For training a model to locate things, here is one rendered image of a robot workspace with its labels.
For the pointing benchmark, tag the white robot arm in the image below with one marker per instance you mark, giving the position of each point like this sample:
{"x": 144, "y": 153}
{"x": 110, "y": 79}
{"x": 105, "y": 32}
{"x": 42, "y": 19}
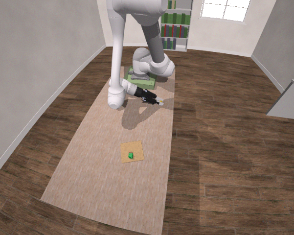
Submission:
{"x": 147, "y": 14}

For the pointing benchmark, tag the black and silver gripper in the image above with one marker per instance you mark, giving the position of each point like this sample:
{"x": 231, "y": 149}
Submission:
{"x": 148, "y": 96}

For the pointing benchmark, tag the tan mat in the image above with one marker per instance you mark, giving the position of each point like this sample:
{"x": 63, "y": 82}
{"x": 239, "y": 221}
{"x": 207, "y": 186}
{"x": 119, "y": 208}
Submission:
{"x": 134, "y": 147}

